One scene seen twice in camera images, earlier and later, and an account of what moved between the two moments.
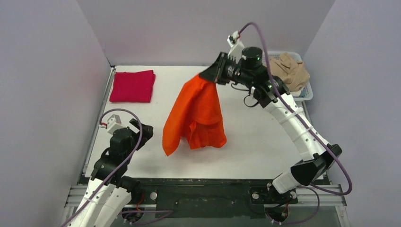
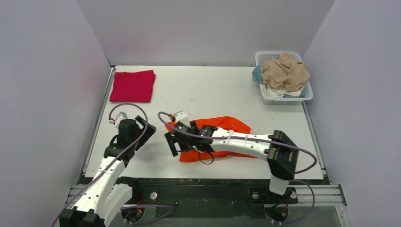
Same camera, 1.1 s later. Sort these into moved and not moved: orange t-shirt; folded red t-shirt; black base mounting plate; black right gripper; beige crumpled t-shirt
Moved: orange t-shirt; black right gripper
Not moved: black base mounting plate; folded red t-shirt; beige crumpled t-shirt
